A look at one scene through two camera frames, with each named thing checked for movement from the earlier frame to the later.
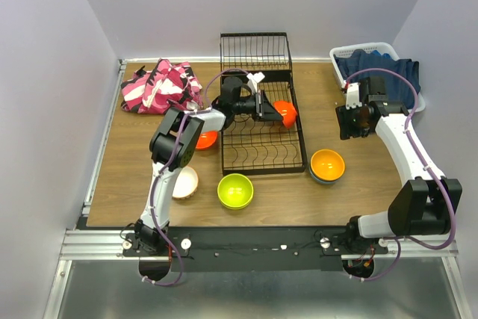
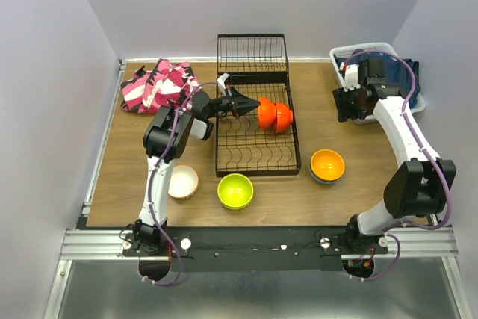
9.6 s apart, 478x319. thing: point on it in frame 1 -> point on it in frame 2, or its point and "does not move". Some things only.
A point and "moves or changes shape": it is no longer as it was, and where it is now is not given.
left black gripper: (263, 109) -> (240, 103)
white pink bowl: (187, 184) does not move
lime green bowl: (235, 191) does not move
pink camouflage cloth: (158, 90) does not move
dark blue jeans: (396, 88) does not move
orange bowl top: (287, 110) moves or changes shape
